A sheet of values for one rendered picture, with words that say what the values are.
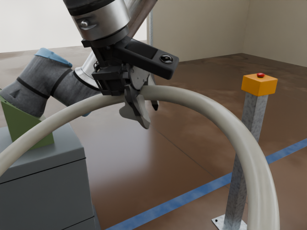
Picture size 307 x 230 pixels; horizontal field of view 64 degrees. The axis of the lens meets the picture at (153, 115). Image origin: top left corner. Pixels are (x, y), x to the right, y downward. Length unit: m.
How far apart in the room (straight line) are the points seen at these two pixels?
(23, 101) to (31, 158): 0.24
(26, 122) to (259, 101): 1.11
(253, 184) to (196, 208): 1.73
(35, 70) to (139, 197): 1.33
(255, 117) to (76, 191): 0.98
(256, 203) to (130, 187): 1.92
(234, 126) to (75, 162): 0.91
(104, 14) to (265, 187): 0.32
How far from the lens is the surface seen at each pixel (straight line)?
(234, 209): 1.78
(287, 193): 2.38
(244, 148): 0.33
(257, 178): 0.30
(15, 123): 1.13
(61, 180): 1.20
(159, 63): 0.43
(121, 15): 0.42
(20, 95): 1.14
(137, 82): 0.46
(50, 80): 1.12
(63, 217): 1.34
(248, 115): 1.42
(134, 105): 0.46
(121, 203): 2.05
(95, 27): 0.41
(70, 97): 1.10
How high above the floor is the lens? 1.44
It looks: 25 degrees down
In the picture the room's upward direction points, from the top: straight up
